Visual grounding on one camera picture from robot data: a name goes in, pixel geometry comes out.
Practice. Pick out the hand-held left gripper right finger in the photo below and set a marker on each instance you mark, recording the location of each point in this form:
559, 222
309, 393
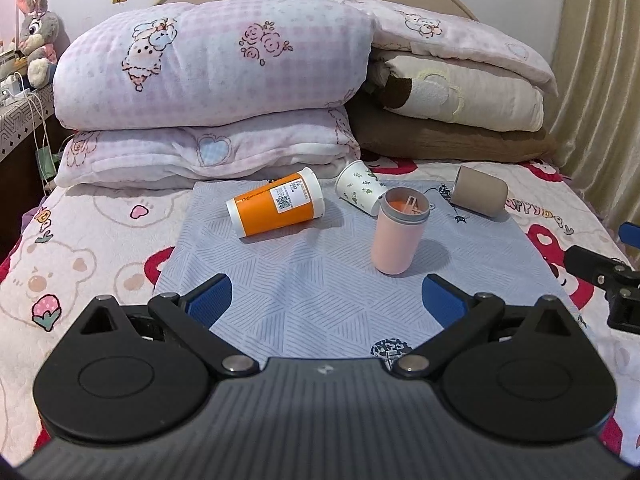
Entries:
442, 302

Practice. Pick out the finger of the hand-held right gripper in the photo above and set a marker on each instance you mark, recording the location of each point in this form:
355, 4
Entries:
587, 261
631, 242

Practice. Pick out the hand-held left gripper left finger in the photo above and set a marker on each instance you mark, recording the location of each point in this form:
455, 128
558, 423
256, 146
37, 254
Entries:
212, 302

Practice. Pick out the orange cup with white lid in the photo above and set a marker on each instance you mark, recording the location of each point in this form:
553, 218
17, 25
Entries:
265, 210

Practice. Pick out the pink cup with grey rim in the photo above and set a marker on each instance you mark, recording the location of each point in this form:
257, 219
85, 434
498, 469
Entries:
395, 245

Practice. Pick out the taupe cup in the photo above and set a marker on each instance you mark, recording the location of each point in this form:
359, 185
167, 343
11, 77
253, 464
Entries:
480, 191

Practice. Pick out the white floral paper cup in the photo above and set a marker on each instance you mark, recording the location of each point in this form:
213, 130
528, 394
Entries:
357, 185

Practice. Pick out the grey patterned cloth mat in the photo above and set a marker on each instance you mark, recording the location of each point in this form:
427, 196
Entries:
310, 285

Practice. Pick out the pink checked quilt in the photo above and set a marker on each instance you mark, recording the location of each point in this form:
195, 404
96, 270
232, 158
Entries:
200, 152

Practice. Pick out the beige curtain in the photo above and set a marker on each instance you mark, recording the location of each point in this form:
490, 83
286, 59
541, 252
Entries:
600, 85

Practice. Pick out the brown folded blanket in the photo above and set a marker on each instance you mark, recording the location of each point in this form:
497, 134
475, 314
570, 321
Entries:
440, 140

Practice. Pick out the cream and brown blanket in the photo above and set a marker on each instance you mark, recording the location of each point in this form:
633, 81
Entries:
475, 95

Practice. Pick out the green face mask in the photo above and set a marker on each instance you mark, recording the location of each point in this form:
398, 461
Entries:
46, 162

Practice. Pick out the pink checkered top pillow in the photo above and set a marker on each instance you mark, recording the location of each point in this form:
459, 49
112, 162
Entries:
215, 60

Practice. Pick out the nightstand with patterned cover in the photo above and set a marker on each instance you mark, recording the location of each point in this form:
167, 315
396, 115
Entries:
20, 120

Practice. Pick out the pink folded quilt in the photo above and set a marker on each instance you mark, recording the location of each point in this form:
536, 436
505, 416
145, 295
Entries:
450, 30

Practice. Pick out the grey plush rabbit toy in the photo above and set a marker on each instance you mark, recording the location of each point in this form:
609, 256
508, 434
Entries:
37, 30

